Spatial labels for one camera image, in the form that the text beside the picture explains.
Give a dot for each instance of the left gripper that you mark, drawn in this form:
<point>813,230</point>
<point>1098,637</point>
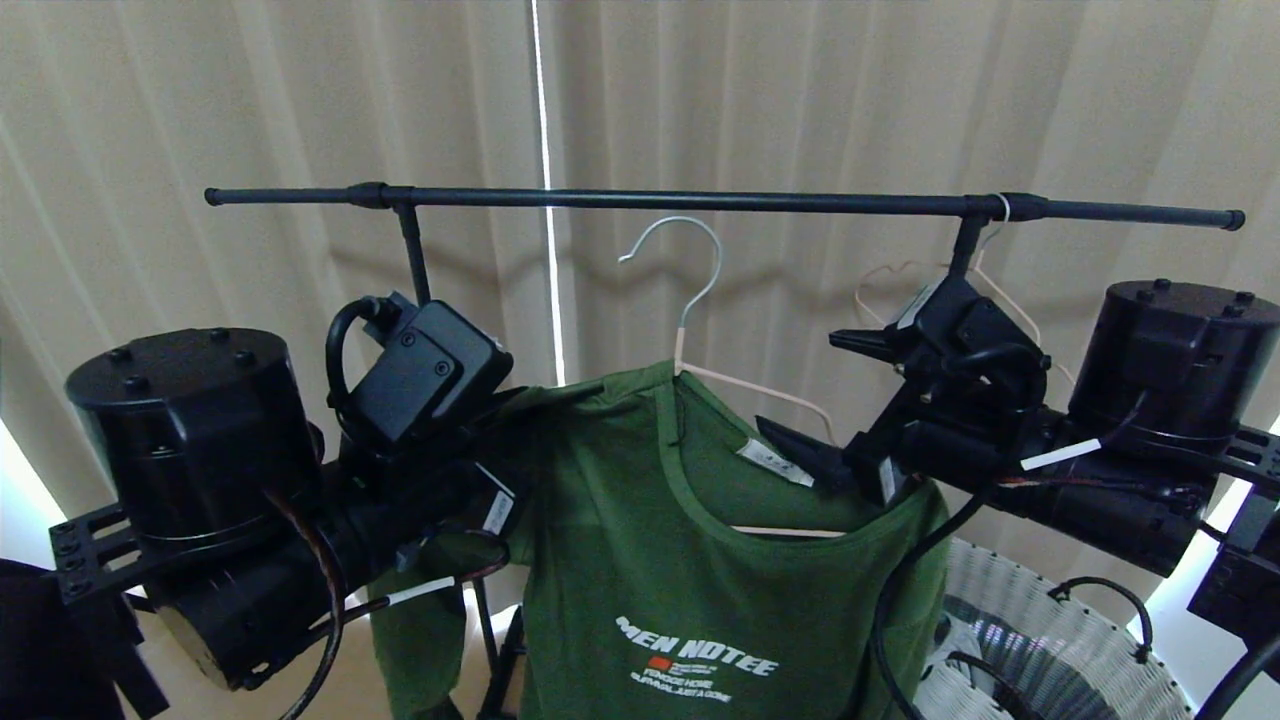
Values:
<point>420,520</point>

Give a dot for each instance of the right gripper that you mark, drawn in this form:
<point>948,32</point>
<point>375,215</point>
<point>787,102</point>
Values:
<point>940,440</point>

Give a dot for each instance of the pink clothes hanger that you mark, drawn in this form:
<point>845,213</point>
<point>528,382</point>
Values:
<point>1022,318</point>
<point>700,290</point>

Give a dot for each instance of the green long-sleeved shirt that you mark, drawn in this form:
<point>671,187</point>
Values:
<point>620,520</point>

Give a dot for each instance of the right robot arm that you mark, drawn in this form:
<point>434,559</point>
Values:
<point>1170,370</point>

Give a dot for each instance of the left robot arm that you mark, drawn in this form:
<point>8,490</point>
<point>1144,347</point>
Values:
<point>190,440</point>

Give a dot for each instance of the black clothes rack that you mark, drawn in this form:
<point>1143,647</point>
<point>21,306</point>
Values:
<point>700,200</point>

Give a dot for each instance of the white laundry basket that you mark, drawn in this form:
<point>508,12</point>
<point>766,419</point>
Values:
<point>1080,650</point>

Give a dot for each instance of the beige curtain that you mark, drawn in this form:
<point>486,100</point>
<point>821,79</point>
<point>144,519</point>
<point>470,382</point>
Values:
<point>200,100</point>

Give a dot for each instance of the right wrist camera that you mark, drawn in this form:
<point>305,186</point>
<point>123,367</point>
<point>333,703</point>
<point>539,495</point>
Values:
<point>970,330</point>

